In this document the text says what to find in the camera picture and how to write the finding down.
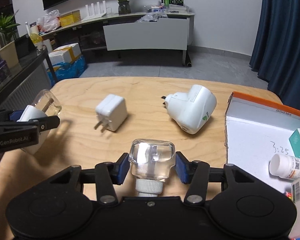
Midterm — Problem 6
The yellow cardboard box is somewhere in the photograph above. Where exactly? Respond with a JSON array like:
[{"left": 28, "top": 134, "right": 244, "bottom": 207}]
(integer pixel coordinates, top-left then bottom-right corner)
[{"left": 59, "top": 10, "right": 81, "bottom": 27}]

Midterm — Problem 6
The red playing card box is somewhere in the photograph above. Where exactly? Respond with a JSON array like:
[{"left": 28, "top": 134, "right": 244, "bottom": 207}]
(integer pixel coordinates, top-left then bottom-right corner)
[{"left": 285, "top": 191, "right": 292, "bottom": 199}]

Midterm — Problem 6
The white tv console cabinet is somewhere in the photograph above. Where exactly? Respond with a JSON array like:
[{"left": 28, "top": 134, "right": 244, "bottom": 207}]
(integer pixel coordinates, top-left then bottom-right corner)
[{"left": 42, "top": 11, "right": 194, "bottom": 67}]

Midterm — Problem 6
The blue plastic bag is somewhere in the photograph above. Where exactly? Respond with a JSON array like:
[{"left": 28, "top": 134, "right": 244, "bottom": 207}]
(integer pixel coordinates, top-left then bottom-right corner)
[{"left": 53, "top": 55, "right": 88, "bottom": 81}]

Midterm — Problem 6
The white router with antennas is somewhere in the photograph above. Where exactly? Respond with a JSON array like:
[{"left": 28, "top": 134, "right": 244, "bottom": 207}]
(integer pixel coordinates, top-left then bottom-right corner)
[{"left": 82, "top": 1, "right": 107, "bottom": 22}]

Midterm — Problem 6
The clear liquid refill bottle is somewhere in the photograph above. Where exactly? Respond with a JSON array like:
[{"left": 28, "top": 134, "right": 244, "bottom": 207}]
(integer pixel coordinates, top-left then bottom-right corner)
[{"left": 129, "top": 139, "right": 175, "bottom": 197}]

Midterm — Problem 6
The white yellow floor box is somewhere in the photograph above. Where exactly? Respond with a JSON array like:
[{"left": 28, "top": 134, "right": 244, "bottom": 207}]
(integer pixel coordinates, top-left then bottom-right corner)
[{"left": 49, "top": 43, "right": 82, "bottom": 66}]

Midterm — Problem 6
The white plastic bag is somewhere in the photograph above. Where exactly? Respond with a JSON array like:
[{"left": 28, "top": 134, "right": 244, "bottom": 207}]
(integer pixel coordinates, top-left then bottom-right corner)
[{"left": 37, "top": 10, "right": 61, "bottom": 32}]

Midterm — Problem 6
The blue curtain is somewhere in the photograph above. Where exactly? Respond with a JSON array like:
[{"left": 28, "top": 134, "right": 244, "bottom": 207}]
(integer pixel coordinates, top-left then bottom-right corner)
[{"left": 250, "top": 0, "right": 300, "bottom": 110}]

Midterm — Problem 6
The white pill bottle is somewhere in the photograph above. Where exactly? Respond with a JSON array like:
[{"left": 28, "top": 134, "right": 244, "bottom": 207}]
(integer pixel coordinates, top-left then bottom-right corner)
[{"left": 269, "top": 154, "right": 300, "bottom": 180}]

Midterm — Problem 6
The white plug-in vaporizer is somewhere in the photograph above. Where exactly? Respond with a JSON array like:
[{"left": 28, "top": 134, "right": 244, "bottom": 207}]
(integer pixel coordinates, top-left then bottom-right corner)
[{"left": 161, "top": 85, "right": 217, "bottom": 134}]

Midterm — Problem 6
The white usb charger cube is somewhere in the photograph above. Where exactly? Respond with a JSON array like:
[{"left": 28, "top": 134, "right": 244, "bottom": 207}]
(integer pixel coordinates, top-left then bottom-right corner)
[{"left": 94, "top": 94, "right": 128, "bottom": 133}]

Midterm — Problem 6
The orange white cardboard box lid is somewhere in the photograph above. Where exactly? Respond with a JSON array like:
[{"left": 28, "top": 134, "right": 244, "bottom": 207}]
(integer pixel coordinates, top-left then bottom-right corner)
[{"left": 225, "top": 92, "right": 300, "bottom": 193}]

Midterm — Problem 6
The black side cabinet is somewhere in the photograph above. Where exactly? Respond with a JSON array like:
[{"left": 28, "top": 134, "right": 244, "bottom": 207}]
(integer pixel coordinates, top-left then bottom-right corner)
[{"left": 0, "top": 45, "right": 58, "bottom": 111}]

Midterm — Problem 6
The white vaporizer with clear bottle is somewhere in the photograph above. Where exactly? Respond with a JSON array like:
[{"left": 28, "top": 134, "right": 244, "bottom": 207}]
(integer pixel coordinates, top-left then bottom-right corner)
[{"left": 17, "top": 89, "right": 62, "bottom": 155}]

